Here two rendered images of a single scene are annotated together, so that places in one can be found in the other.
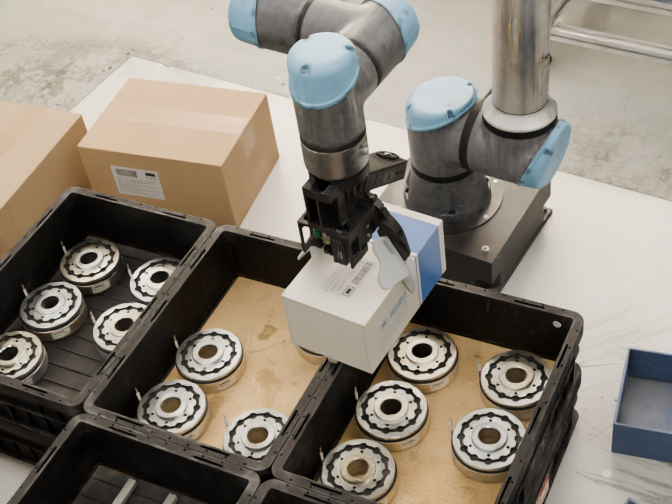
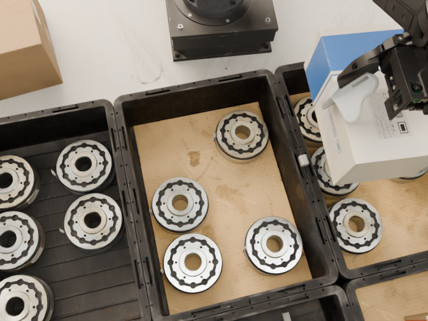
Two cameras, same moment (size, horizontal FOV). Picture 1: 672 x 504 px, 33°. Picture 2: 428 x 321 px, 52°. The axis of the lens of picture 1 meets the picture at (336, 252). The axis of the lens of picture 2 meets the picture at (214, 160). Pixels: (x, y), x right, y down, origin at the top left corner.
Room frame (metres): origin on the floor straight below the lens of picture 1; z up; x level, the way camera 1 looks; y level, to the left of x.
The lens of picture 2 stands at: (1.00, 0.34, 1.63)
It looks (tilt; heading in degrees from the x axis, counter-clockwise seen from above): 69 degrees down; 306
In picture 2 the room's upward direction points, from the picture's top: 8 degrees clockwise
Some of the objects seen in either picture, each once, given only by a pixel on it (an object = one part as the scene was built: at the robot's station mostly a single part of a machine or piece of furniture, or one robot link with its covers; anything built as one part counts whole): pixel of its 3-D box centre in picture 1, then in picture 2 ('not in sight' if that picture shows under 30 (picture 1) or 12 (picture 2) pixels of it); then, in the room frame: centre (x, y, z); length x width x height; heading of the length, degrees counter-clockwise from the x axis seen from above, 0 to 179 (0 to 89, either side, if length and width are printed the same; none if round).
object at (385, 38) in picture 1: (359, 39); not in sight; (1.09, -0.07, 1.41); 0.11 x 0.11 x 0.08; 52
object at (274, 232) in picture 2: (258, 435); (274, 243); (0.98, 0.15, 0.86); 0.05 x 0.05 x 0.01
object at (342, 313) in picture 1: (367, 281); (367, 104); (1.02, -0.03, 1.09); 0.20 x 0.12 x 0.09; 142
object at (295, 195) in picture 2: (248, 362); (217, 193); (1.12, 0.16, 0.87); 0.40 x 0.30 x 0.11; 147
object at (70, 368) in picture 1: (84, 313); (49, 230); (1.28, 0.41, 0.87); 0.40 x 0.30 x 0.11; 147
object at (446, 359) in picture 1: (422, 353); (318, 117); (1.08, -0.10, 0.86); 0.10 x 0.10 x 0.01
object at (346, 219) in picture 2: (357, 468); (356, 224); (0.90, 0.02, 0.86); 0.05 x 0.05 x 0.01
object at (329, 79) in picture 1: (327, 90); not in sight; (1.01, -0.02, 1.41); 0.09 x 0.08 x 0.11; 142
